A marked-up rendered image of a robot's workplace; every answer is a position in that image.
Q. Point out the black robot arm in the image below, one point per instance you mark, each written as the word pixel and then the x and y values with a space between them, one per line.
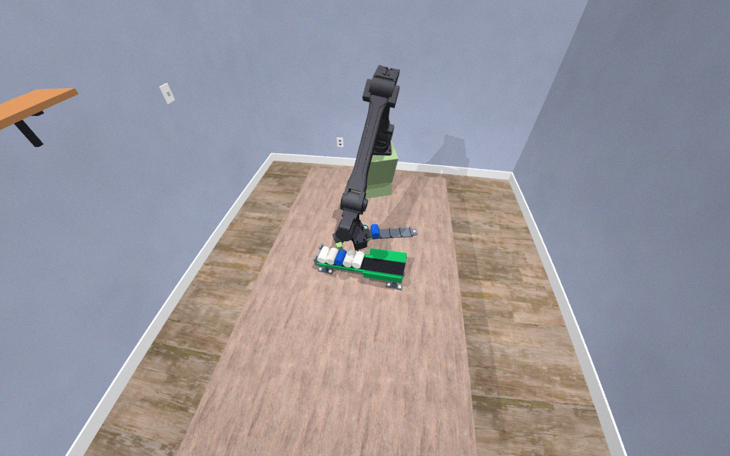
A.
pixel 381 92

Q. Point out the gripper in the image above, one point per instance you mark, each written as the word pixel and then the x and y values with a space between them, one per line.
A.
pixel 366 232

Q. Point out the white cylinder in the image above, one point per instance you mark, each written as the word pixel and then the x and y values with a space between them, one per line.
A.
pixel 358 258
pixel 323 254
pixel 331 256
pixel 349 258

